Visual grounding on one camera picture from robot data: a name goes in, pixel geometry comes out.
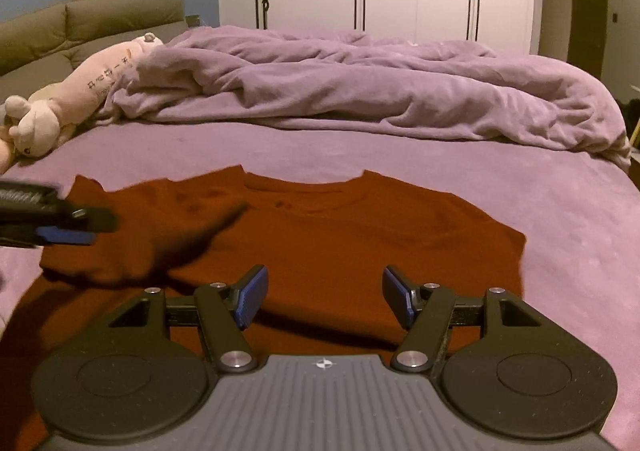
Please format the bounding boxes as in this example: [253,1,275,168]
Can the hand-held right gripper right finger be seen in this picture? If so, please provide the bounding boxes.
[382,265,546,375]

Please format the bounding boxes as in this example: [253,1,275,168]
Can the purple duvet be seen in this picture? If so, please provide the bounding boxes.
[95,26,632,170]

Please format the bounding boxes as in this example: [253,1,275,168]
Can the brown t-shirt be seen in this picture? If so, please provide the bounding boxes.
[0,170,527,451]

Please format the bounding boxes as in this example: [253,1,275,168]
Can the purple bed sheet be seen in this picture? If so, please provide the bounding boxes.
[0,118,640,451]

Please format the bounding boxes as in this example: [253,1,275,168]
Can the cream long plush toy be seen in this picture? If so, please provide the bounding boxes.
[0,32,166,172]

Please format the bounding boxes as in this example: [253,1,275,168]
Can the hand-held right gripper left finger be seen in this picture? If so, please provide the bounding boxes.
[107,265,269,375]

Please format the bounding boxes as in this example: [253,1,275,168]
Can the yellow-legged side table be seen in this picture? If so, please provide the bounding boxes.
[620,83,640,152]

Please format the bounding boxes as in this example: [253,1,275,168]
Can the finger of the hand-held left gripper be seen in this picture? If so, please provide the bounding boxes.
[47,203,119,235]
[0,225,97,250]

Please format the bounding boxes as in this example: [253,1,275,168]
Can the green pillow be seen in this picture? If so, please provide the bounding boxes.
[0,0,189,92]

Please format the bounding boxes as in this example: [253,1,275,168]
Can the dark door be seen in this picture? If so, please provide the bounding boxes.
[567,0,609,78]

